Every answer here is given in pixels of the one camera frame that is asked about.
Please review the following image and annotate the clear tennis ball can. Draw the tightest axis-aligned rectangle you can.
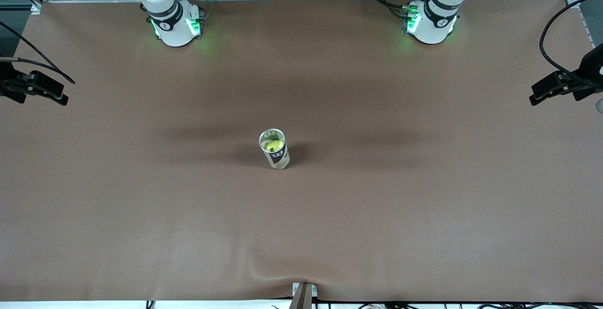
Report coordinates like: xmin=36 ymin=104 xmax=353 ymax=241
xmin=259 ymin=128 xmax=290 ymax=170

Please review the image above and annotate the brown table mat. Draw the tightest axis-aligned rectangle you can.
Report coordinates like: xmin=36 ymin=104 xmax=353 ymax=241
xmin=0 ymin=0 xmax=603 ymax=303

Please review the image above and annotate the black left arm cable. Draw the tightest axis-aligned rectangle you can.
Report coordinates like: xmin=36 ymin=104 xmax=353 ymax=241
xmin=539 ymin=0 xmax=603 ymax=88

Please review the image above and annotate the grey metal table bracket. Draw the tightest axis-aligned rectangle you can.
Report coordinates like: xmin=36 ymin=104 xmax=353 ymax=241
xmin=291 ymin=282 xmax=318 ymax=309

